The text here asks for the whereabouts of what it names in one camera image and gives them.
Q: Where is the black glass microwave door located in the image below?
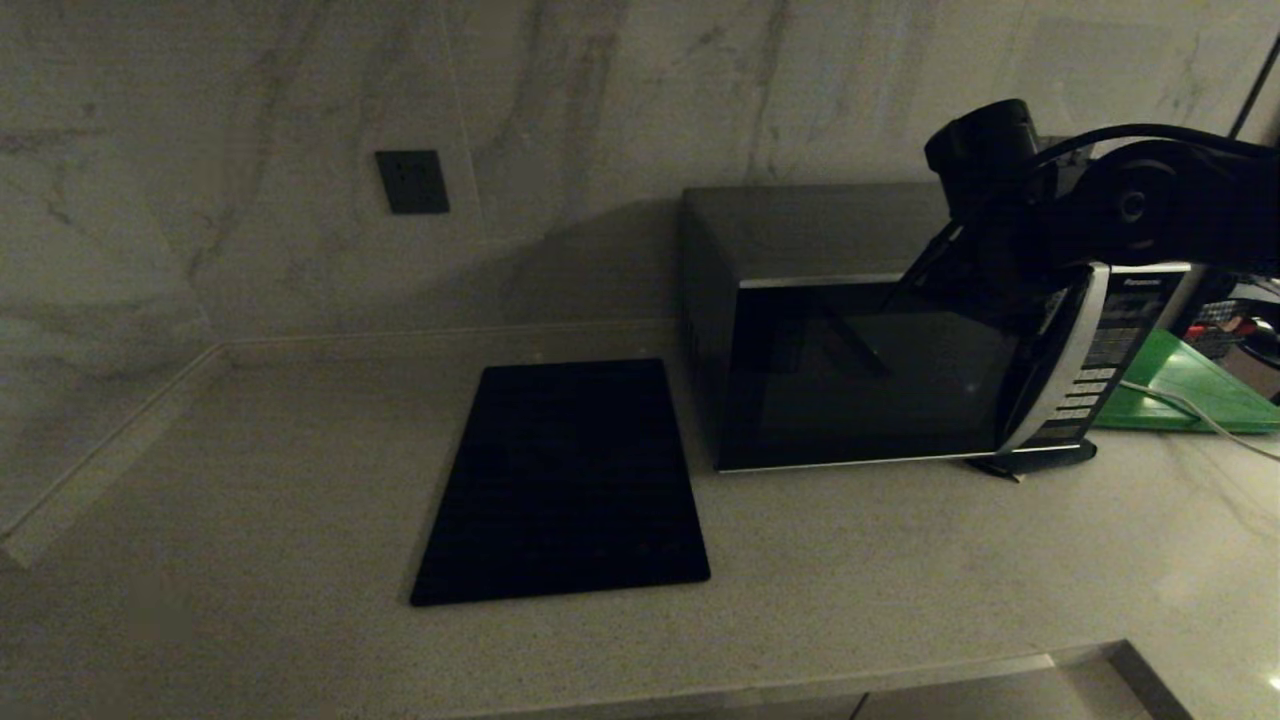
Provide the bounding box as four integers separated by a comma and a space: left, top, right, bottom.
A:
716, 262, 1111, 473

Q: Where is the silver black microwave oven body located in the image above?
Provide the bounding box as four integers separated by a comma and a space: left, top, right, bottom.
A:
680, 183, 1191, 473

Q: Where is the green cutting board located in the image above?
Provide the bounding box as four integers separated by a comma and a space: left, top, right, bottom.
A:
1093, 329, 1280, 435

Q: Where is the black induction cooktop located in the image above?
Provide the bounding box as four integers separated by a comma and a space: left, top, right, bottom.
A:
410, 359, 712, 608

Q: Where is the white power cable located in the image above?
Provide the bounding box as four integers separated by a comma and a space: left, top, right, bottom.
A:
1120, 380, 1280, 463

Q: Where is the black partition frame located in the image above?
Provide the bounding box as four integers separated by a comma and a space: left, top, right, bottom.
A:
1228, 35, 1280, 141

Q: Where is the dark single wall socket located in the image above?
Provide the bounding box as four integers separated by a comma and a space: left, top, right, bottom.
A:
375, 150, 451, 215

